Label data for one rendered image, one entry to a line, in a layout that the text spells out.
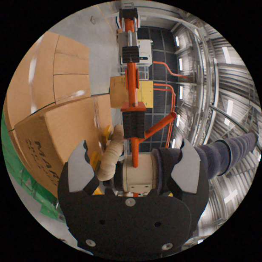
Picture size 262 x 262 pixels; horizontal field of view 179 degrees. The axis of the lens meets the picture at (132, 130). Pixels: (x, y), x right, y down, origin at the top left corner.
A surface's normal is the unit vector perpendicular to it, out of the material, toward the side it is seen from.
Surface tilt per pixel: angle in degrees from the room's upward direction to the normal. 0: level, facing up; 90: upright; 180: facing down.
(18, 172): 0
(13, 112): 0
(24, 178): 0
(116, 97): 90
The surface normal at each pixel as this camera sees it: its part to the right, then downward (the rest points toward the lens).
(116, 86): -0.04, 0.17
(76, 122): 1.00, -0.02
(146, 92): -0.03, 0.47
